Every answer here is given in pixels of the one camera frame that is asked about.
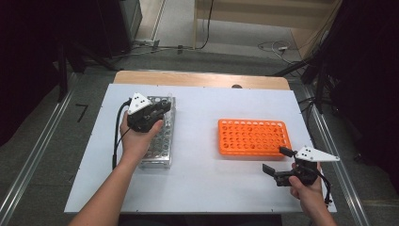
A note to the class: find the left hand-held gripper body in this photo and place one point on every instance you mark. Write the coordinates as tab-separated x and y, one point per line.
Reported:
139	105

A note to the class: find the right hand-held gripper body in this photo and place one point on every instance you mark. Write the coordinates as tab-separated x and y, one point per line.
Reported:
313	155

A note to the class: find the clear glass test tube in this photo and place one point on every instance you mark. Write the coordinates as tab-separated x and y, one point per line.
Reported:
169	95

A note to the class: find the metal test tube rack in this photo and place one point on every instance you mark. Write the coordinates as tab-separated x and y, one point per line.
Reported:
163	147

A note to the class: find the orange plastic test tube rack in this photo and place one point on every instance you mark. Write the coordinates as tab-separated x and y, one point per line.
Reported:
254	138

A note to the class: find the person's right hand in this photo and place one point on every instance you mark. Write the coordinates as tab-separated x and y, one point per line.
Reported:
310	193

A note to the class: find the person's left hand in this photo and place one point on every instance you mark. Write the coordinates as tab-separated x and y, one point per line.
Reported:
135	144

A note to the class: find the floor power strip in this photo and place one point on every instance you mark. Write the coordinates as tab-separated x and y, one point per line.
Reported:
147	44

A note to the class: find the black metal stand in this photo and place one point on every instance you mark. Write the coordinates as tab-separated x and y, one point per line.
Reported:
62	72
318	84

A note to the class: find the black cabinet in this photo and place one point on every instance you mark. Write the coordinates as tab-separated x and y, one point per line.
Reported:
116	25

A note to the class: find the light wooden furniture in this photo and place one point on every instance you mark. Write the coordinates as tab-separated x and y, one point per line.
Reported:
251	12

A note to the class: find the aluminium floor rail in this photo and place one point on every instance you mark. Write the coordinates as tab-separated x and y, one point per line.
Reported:
34	153
342	157

